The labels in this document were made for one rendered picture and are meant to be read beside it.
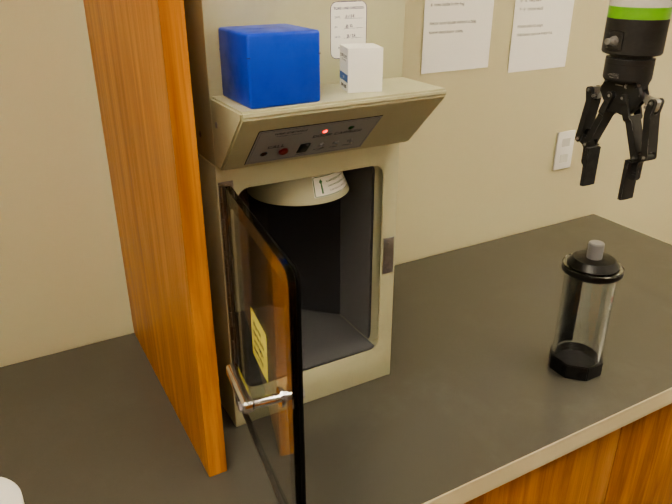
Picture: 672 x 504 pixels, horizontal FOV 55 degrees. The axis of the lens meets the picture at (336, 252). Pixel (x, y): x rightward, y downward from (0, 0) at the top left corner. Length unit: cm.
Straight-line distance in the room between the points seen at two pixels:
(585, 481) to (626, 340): 31
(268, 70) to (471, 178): 107
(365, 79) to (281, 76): 14
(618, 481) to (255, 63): 111
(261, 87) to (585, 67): 134
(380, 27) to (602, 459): 91
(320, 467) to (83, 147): 74
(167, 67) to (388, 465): 69
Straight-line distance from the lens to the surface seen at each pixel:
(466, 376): 130
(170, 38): 80
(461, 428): 118
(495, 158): 186
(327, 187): 106
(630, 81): 115
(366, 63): 93
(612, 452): 143
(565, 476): 135
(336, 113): 89
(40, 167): 135
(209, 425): 103
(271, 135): 87
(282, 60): 84
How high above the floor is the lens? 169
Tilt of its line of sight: 25 degrees down
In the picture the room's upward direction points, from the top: straight up
